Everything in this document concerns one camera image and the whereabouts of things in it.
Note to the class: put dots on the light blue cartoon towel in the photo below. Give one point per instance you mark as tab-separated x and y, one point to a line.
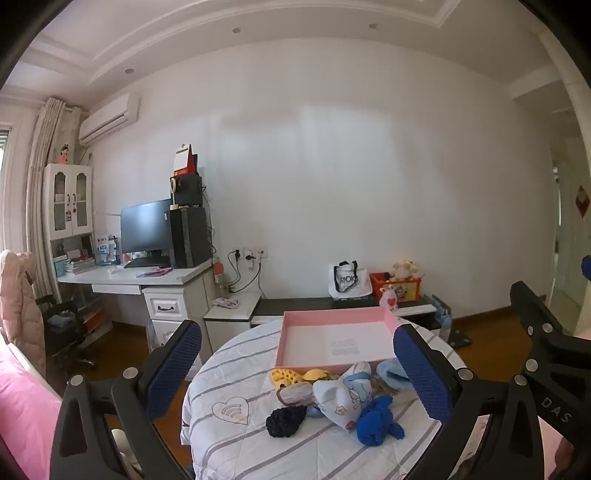
339	397

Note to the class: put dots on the pink pencil case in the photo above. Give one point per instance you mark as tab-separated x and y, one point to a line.
154	273

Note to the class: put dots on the black computer monitor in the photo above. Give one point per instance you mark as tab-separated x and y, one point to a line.
145	226

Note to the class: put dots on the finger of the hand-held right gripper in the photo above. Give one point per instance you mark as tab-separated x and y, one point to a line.
587	267
531	304

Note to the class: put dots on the white hutch cabinet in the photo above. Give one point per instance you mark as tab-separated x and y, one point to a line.
69	198

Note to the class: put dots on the pink cardboard box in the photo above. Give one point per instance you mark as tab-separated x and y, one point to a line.
323	341

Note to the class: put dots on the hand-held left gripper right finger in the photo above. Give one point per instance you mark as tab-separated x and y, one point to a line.
422	378

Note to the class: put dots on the black keyboard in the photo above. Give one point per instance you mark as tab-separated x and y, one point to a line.
141	263

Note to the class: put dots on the red storage box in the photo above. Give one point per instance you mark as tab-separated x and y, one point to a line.
406	288

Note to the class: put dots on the black computer tower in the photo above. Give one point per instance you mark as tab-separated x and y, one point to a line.
187	237

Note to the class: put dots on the yellow crochet toy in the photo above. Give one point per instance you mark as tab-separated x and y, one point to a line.
316	374
285	376

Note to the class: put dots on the white wall socket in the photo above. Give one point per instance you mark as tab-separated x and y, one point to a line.
249	253

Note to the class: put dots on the light blue cloth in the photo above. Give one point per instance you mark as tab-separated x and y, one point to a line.
392	371

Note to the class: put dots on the cream plush sheep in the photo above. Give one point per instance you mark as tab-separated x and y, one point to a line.
404	270

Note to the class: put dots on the white desk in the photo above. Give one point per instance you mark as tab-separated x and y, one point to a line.
180	295

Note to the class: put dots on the black floor scale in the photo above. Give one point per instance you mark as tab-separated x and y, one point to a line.
461	339

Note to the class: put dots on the black and white low cabinet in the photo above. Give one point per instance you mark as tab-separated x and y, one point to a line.
277	304

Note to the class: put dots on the blue and white box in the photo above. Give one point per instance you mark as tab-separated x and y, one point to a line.
106	249

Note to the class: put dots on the white tote bag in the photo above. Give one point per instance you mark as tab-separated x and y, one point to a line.
351	281

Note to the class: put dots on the black scrunchie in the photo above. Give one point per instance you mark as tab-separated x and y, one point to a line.
286	421

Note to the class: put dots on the white door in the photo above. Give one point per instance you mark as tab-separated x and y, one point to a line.
579	254

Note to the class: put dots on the white air conditioner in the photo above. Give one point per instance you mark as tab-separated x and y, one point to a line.
108	120

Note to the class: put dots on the small doll figure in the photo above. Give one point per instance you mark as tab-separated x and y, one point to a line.
65	154

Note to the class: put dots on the black office chair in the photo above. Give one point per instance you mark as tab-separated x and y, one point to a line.
64	332

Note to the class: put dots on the pink floral quilt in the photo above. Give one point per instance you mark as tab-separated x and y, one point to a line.
570	443

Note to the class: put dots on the clear plastic bag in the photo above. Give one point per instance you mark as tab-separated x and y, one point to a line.
295	394

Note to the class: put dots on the pink bed sheet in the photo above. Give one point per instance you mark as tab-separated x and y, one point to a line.
23	415

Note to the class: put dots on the pink patterned pouch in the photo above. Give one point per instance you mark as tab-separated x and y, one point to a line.
226	302

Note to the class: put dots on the red door ornament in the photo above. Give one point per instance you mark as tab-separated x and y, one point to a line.
584	196

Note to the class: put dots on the red and white calendar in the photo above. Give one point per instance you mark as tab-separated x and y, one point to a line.
184	159

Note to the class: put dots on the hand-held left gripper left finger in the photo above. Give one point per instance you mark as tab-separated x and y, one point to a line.
178	364

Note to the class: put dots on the pink plush toy with heart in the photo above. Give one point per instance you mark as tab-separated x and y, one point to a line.
388	297

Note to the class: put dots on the black speaker box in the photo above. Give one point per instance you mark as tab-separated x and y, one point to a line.
187	190

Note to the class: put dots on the stack of books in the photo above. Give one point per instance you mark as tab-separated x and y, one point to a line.
78	265

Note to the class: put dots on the orange and white bottle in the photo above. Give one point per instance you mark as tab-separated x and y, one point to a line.
219	273

